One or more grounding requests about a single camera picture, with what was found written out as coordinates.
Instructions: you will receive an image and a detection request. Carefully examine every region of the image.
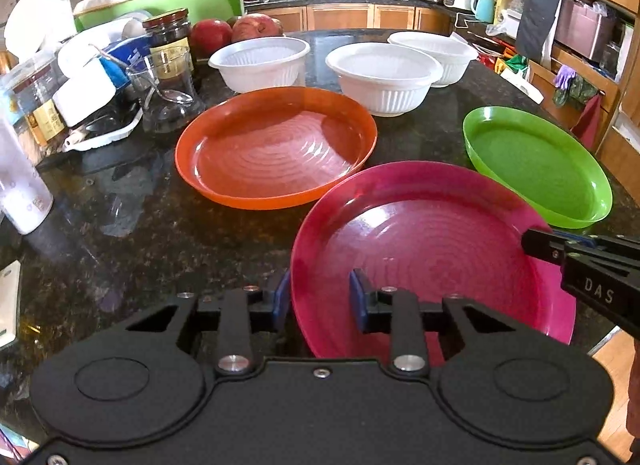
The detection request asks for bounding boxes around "magenta plastic plate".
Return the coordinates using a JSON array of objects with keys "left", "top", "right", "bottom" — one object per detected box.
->
[{"left": 290, "top": 161, "right": 576, "bottom": 360}]

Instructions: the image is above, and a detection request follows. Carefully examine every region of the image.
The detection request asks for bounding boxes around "white ribbed bowl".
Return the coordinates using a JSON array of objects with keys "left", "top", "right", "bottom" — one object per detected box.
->
[
  {"left": 387, "top": 31, "right": 478, "bottom": 88},
  {"left": 208, "top": 36, "right": 310, "bottom": 94},
  {"left": 326, "top": 43, "right": 444, "bottom": 118}
]

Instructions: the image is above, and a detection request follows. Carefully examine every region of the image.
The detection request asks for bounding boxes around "green plastic plate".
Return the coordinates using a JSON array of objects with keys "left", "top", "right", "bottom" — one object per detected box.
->
[{"left": 462, "top": 107, "right": 613, "bottom": 230}]

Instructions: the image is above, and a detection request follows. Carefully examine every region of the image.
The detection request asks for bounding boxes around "red hanging towel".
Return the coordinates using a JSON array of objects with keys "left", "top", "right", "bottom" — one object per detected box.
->
[{"left": 572, "top": 92, "right": 602, "bottom": 151}]

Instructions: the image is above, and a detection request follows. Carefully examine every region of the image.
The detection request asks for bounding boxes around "orange plastic plate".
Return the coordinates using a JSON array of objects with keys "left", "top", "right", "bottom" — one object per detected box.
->
[{"left": 175, "top": 86, "right": 378, "bottom": 211}]

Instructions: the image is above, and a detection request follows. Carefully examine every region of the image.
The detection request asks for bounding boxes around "lilac water bottle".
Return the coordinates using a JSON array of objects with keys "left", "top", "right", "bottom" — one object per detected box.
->
[{"left": 0, "top": 118, "right": 53, "bottom": 235}]

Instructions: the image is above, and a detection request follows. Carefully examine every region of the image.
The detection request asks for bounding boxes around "clear glass cup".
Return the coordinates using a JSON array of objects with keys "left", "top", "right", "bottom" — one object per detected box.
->
[{"left": 125, "top": 46, "right": 204, "bottom": 135}]

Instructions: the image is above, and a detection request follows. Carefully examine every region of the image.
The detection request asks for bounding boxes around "red apple left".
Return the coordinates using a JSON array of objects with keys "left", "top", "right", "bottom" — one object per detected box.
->
[{"left": 190, "top": 19, "right": 232, "bottom": 59}]

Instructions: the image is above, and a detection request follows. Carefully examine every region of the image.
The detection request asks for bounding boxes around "red apple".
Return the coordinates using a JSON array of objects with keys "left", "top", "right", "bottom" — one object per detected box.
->
[
  {"left": 190, "top": 19, "right": 232, "bottom": 59},
  {"left": 231, "top": 14, "right": 283, "bottom": 43}
]

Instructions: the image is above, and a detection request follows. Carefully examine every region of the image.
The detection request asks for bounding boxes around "blue carton box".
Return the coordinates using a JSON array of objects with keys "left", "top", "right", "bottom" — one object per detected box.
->
[{"left": 100, "top": 35, "right": 151, "bottom": 90}]

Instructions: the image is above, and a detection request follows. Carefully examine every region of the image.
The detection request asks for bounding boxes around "dark jar red lid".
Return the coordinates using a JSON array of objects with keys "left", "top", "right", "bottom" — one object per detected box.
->
[{"left": 142, "top": 8, "right": 193, "bottom": 90}]

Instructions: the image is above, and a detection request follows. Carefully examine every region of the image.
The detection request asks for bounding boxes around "red apple right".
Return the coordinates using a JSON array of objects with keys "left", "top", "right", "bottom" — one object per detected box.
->
[{"left": 231, "top": 14, "right": 283, "bottom": 43}]

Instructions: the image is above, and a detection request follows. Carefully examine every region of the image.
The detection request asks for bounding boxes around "teal electric kettle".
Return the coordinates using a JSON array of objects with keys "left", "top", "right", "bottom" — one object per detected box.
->
[{"left": 471, "top": 0, "right": 496, "bottom": 23}]

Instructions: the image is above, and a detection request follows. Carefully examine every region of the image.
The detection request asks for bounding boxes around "dark hanging apron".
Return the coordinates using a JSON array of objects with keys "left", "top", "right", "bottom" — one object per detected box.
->
[{"left": 516, "top": 0, "right": 562, "bottom": 69}]

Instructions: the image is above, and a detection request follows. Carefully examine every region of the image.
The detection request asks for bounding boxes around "green cutting board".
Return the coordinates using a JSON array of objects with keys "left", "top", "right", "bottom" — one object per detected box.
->
[{"left": 73, "top": 0, "right": 244, "bottom": 31}]

